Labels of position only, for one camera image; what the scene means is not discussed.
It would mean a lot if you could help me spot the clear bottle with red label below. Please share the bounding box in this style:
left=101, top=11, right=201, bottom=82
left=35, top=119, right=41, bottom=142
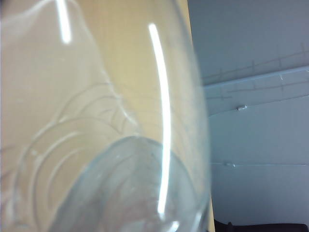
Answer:
left=0, top=0, right=213, bottom=232

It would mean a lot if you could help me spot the black office chair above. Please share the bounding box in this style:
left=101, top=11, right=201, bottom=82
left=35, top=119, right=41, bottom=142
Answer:
left=213, top=218, right=309, bottom=232

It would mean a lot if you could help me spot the white hanging cable with plug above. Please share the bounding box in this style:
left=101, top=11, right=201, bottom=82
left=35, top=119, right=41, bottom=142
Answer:
left=236, top=95, right=309, bottom=112

